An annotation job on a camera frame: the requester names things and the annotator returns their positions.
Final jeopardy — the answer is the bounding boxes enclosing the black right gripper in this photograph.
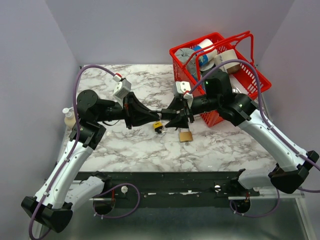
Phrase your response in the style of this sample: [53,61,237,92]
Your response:
[162,94,220,130]

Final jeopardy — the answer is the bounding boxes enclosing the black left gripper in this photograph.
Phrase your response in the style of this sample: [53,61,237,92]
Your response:
[94,91,159,130]

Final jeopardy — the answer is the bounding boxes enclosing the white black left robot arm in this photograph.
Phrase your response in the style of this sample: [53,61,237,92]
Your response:
[21,89,160,234]

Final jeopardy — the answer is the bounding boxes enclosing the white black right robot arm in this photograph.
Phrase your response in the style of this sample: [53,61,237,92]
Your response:
[161,69,319,196]

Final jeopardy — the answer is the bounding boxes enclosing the yellow black padlock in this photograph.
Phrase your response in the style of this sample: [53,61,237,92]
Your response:
[152,121,164,134]

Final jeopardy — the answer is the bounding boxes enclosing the brass padlock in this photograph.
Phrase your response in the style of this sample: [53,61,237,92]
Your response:
[178,128,194,143]

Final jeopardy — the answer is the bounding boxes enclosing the grey wrapped roll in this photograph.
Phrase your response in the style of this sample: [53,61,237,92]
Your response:
[174,48,197,76]

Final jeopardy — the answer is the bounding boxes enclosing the blue white paper cup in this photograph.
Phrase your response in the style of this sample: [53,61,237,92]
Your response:
[193,38,218,72]

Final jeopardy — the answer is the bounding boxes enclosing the cream soap pump bottle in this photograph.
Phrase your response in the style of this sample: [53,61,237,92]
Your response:
[62,107,76,130]

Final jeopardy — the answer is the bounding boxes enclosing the cream brown foam block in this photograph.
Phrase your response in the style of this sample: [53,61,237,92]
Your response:
[213,48,241,75]

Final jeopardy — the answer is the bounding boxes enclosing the red plastic shopping basket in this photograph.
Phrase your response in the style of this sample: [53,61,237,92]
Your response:
[169,31,272,127]

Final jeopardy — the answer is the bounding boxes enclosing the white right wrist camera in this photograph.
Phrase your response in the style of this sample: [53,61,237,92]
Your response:
[173,81,194,108]

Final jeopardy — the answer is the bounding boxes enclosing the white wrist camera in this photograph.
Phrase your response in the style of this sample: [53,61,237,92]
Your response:
[113,78,132,105]
[173,81,194,108]

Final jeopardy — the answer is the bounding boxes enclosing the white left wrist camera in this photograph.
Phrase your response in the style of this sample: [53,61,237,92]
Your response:
[113,78,132,105]

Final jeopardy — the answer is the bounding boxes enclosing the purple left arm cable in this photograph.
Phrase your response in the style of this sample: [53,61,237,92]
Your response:
[28,64,122,240]

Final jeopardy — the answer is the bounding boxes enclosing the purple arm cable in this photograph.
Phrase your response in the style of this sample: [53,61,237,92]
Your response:
[183,59,320,193]
[28,64,122,240]

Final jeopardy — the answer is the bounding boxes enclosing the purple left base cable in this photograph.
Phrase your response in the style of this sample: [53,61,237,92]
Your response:
[92,183,140,220]

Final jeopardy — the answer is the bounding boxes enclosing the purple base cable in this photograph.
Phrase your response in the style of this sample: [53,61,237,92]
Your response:
[92,183,140,220]
[229,188,281,218]

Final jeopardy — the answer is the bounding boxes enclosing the black and aluminium base rail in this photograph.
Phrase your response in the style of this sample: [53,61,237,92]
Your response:
[75,171,300,209]

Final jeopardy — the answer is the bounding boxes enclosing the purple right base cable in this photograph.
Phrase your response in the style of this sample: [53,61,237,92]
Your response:
[229,188,281,218]

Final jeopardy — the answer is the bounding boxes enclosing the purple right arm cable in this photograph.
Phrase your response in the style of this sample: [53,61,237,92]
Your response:
[183,59,320,193]

